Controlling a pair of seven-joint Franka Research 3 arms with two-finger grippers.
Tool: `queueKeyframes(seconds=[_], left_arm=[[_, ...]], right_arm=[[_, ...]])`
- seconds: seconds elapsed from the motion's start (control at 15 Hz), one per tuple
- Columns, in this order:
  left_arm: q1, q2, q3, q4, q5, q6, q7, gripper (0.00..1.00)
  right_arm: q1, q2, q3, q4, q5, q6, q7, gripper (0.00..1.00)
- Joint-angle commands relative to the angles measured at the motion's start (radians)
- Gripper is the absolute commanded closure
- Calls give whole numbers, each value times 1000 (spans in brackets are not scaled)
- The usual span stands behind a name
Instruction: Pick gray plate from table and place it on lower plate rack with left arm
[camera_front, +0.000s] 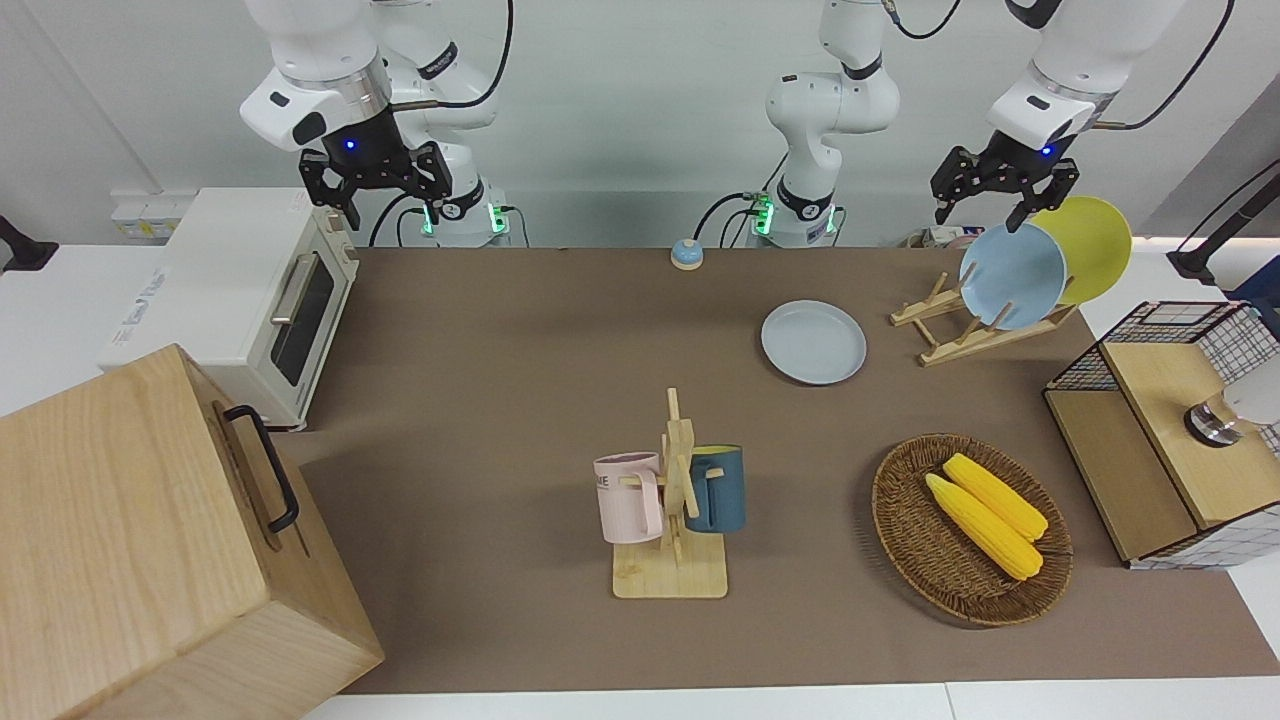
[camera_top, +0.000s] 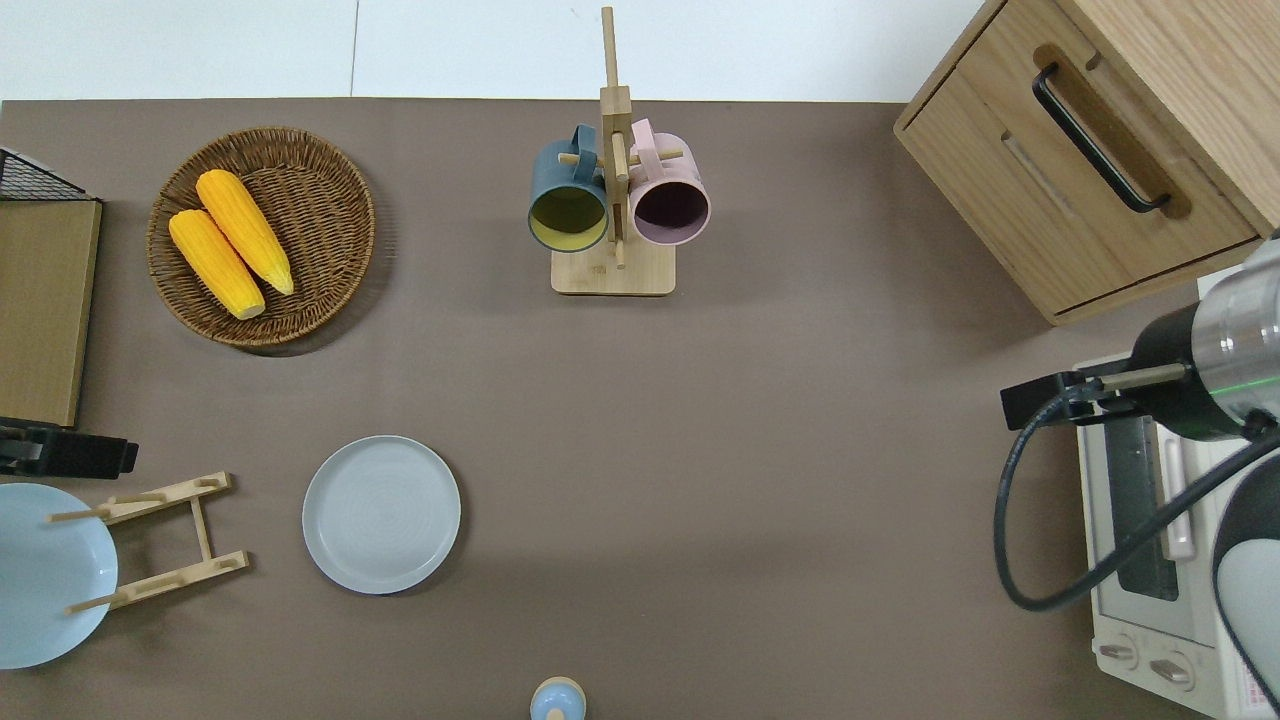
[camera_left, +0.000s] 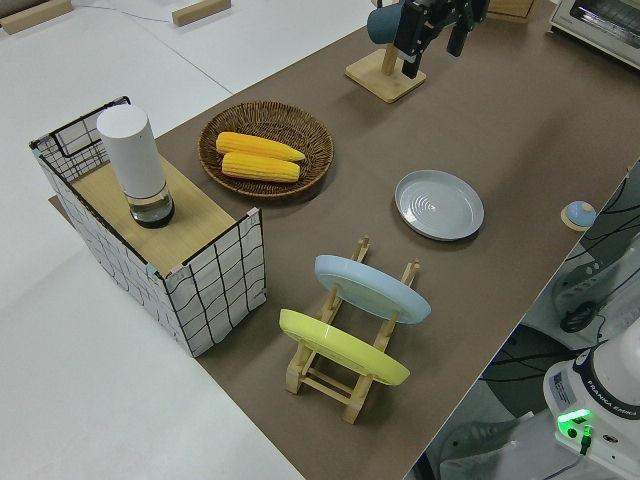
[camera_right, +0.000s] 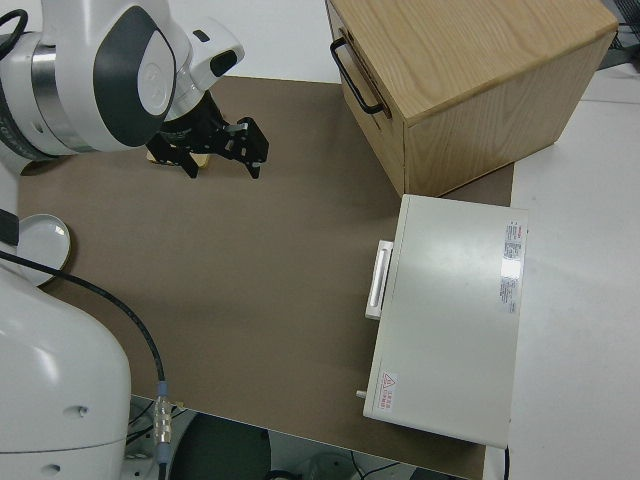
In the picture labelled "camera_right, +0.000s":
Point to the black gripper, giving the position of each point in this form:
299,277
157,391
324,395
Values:
197,127

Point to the grey bowl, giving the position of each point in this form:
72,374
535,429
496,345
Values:
42,245

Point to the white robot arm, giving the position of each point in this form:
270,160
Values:
50,100

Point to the wooden mug stand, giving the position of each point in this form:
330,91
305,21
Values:
202,161

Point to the brown table mat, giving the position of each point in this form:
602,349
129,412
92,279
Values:
250,275

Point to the light wooden box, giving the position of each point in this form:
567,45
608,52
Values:
475,60

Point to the white toaster oven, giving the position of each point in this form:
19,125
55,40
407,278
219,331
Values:
450,325

